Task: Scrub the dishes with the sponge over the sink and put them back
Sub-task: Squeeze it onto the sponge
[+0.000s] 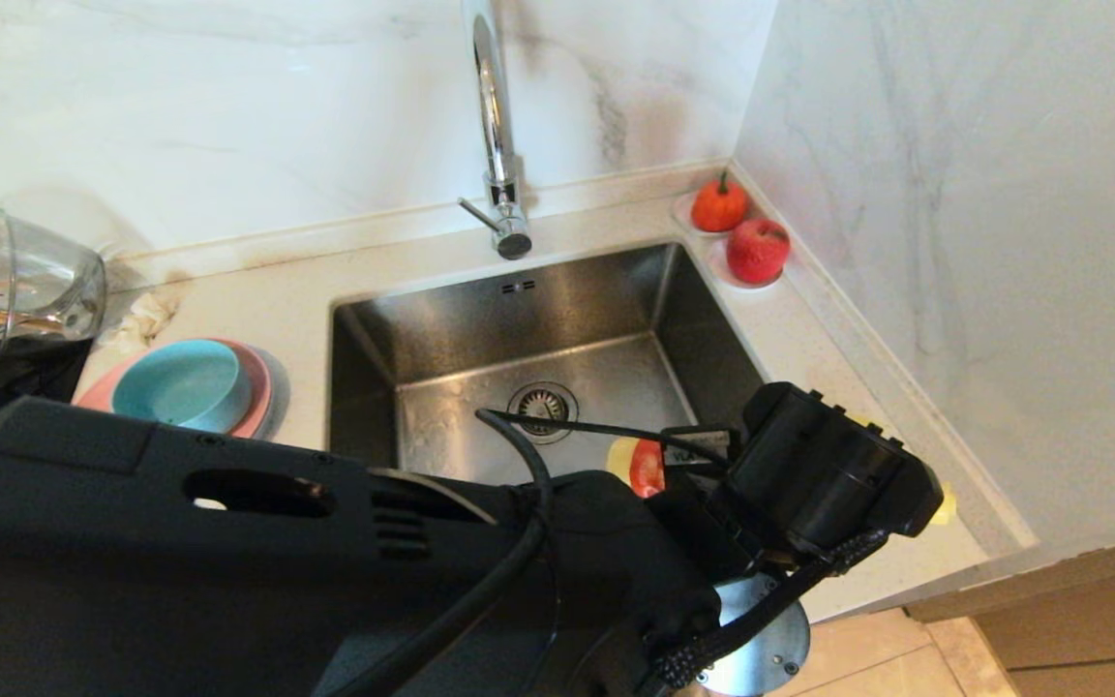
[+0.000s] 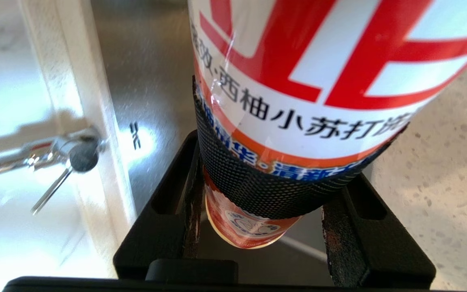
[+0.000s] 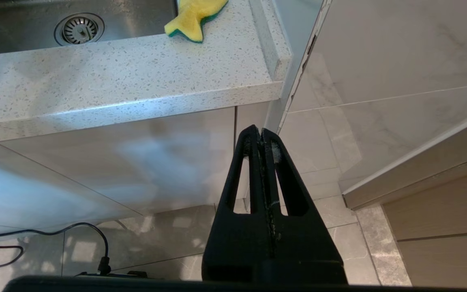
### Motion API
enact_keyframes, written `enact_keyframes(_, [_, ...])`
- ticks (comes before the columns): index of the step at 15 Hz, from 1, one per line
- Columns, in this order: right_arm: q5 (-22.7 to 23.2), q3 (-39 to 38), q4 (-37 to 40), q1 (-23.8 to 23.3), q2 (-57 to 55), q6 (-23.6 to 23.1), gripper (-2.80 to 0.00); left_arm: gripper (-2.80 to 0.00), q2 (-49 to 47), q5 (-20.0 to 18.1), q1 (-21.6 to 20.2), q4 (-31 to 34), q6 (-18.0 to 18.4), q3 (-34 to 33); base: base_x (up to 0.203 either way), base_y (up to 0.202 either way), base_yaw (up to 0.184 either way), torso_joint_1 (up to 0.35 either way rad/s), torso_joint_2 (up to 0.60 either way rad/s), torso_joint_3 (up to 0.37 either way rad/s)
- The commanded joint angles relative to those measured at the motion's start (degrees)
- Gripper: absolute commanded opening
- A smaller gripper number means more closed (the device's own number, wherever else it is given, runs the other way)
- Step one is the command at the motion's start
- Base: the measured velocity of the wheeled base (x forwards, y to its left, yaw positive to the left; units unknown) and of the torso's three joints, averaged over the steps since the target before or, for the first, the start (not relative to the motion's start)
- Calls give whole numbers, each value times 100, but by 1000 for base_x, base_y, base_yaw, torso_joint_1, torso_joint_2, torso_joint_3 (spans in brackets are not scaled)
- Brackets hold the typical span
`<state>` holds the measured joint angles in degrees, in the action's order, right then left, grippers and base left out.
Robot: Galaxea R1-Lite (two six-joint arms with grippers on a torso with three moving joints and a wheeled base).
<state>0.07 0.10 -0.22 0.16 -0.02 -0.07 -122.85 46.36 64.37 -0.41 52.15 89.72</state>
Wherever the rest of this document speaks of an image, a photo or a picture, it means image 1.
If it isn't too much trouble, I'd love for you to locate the pink plate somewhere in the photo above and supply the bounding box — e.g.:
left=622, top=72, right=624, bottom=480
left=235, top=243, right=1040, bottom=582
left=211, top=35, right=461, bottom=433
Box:
left=74, top=339, right=275, bottom=439

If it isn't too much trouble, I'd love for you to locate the grey plate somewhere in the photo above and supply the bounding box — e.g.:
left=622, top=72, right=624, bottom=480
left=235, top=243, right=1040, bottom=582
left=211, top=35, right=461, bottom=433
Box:
left=253, top=348, right=293, bottom=435

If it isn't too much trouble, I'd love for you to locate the orange dish soap bottle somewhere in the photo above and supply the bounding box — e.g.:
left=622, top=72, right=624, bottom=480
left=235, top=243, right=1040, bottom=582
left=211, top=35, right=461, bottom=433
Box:
left=606, top=436, right=958, bottom=527

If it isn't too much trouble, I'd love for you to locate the clear glass jug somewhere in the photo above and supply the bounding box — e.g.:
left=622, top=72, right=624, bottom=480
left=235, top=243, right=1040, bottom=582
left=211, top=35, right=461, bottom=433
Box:
left=0, top=205, right=109, bottom=360

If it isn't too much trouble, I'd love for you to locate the stainless steel sink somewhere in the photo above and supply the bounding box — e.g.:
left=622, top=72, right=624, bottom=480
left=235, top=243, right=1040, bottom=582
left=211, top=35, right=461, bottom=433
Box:
left=327, top=242, right=773, bottom=485

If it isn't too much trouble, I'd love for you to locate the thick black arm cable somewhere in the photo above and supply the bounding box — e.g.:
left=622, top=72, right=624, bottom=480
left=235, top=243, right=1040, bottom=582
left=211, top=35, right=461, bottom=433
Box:
left=320, top=407, right=557, bottom=697

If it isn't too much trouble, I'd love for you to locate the metal drain strainer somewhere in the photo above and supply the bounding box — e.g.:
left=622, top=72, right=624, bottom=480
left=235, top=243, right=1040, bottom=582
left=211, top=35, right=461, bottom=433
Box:
left=507, top=380, right=580, bottom=446

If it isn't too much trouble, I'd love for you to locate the chrome faucet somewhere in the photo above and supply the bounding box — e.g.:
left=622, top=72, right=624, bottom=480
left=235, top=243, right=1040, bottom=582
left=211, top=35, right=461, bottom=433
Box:
left=458, top=0, right=534, bottom=260

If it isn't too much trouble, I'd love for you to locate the orange toy pumpkin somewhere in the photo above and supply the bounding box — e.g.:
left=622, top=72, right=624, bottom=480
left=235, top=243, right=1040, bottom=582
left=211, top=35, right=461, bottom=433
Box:
left=690, top=172, right=749, bottom=234

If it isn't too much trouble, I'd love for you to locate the wooden cabinet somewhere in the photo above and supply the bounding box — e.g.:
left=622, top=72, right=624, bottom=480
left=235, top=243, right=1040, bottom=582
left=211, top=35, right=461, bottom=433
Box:
left=906, top=525, right=1115, bottom=697

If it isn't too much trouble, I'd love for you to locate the blue bowl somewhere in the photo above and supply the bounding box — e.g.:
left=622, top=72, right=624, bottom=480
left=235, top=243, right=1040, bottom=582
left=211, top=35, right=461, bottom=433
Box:
left=112, top=339, right=255, bottom=436

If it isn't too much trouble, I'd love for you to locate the red toy apple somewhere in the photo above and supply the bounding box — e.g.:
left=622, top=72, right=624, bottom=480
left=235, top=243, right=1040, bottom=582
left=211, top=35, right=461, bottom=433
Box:
left=726, top=218, right=792, bottom=286

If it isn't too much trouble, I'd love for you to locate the small white dish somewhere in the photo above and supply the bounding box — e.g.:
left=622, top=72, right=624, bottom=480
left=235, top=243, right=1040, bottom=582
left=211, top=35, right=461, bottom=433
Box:
left=706, top=237, right=783, bottom=291
left=673, top=190, right=748, bottom=238

